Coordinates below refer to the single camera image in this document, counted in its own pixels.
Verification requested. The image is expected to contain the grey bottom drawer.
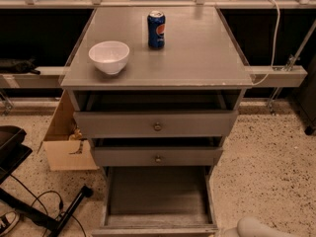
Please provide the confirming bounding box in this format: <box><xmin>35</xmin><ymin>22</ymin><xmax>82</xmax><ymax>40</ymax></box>
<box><xmin>92</xmin><ymin>166</ymin><xmax>218</xmax><ymax>237</ymax></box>

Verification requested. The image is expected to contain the grey drawer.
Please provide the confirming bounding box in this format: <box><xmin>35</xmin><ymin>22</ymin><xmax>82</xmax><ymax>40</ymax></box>
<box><xmin>92</xmin><ymin>147</ymin><xmax>223</xmax><ymax>167</ymax></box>
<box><xmin>92</xmin><ymin>166</ymin><xmax>218</xmax><ymax>237</ymax></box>
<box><xmin>73</xmin><ymin>111</ymin><xmax>238</xmax><ymax>138</ymax></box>

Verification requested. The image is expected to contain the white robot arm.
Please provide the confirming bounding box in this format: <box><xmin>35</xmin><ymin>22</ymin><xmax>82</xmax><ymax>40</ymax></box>
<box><xmin>222</xmin><ymin>216</ymin><xmax>298</xmax><ymax>237</ymax></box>

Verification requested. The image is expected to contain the grey drawer cabinet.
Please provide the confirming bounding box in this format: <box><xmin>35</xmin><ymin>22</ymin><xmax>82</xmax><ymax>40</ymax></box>
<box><xmin>62</xmin><ymin>7</ymin><xmax>252</xmax><ymax>168</ymax></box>

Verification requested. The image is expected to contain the grey top drawer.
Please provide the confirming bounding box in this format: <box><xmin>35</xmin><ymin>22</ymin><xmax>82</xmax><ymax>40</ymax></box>
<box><xmin>73</xmin><ymin>111</ymin><xmax>238</xmax><ymax>138</ymax></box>

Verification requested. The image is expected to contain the grey middle drawer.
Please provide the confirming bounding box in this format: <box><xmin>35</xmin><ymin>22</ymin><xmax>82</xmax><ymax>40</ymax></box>
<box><xmin>92</xmin><ymin>147</ymin><xmax>223</xmax><ymax>167</ymax></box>

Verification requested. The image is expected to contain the white bowl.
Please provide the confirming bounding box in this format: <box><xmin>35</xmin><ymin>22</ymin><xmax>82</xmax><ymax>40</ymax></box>
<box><xmin>88</xmin><ymin>40</ymin><xmax>129</xmax><ymax>75</ymax></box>

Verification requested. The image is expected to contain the blue Pepsi can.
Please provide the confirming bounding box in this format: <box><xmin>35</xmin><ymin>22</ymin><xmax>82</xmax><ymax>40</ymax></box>
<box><xmin>147</xmin><ymin>10</ymin><xmax>166</xmax><ymax>49</ymax></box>

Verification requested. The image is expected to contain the open cardboard box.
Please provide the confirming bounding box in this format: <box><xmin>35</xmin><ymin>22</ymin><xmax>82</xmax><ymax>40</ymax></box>
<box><xmin>42</xmin><ymin>91</ymin><xmax>98</xmax><ymax>171</ymax></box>

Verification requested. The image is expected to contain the dark cart with wheel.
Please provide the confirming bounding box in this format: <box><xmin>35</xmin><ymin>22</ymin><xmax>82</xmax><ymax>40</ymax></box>
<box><xmin>294</xmin><ymin>54</ymin><xmax>316</xmax><ymax>135</ymax></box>

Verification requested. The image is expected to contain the black stand with legs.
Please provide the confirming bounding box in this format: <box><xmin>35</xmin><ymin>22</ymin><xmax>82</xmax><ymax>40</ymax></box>
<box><xmin>0</xmin><ymin>125</ymin><xmax>93</xmax><ymax>237</ymax></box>

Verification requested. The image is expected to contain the black and white sneaker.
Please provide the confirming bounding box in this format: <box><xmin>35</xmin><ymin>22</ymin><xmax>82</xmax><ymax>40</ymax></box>
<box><xmin>0</xmin><ymin>211</ymin><xmax>20</xmax><ymax>237</ymax></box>

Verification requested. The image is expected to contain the black cable on floor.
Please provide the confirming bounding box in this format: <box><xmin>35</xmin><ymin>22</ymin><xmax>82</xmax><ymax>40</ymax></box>
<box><xmin>9</xmin><ymin>174</ymin><xmax>87</xmax><ymax>237</ymax></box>

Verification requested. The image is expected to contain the black object on rail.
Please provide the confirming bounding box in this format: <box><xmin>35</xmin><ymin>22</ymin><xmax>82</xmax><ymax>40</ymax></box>
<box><xmin>0</xmin><ymin>59</ymin><xmax>40</xmax><ymax>75</ymax></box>

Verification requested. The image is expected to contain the white hanging cable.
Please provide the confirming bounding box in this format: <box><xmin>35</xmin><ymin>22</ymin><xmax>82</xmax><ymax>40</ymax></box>
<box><xmin>252</xmin><ymin>0</ymin><xmax>281</xmax><ymax>87</ymax></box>

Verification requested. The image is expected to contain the grey metal rail frame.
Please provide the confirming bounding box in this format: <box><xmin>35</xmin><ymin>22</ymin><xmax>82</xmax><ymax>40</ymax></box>
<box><xmin>0</xmin><ymin>0</ymin><xmax>316</xmax><ymax>117</ymax></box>

